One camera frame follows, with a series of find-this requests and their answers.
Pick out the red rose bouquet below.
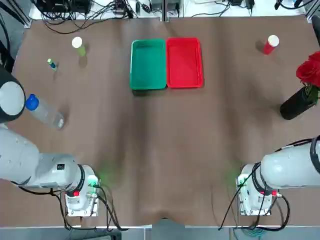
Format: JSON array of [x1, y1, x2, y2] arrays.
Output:
[[295, 50, 320, 105]]

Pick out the black electronic device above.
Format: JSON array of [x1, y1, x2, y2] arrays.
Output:
[[39, 0, 91, 15]]

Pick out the small green blue block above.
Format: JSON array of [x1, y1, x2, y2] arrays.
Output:
[[47, 58, 58, 72]]

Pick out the black cable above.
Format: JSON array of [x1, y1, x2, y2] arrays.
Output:
[[97, 184, 122, 231], [218, 162, 252, 231]]

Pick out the red plastic tray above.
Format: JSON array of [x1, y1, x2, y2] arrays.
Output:
[[165, 36, 205, 89]]

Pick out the clear bottle blue cap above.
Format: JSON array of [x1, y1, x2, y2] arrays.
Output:
[[25, 93, 65, 130]]

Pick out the grey box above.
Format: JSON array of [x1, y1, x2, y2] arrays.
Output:
[[150, 0, 171, 12]]

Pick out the black cylindrical vase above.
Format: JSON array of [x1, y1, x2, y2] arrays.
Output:
[[279, 86, 320, 121]]

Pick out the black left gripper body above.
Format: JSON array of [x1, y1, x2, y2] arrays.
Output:
[[0, 39, 15, 74]]

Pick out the green paper cup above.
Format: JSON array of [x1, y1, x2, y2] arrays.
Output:
[[71, 36, 87, 58]]

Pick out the green plastic tray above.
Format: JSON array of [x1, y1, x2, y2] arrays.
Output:
[[129, 38, 168, 91]]

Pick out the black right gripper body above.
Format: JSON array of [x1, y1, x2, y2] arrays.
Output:
[[311, 15, 320, 47]]

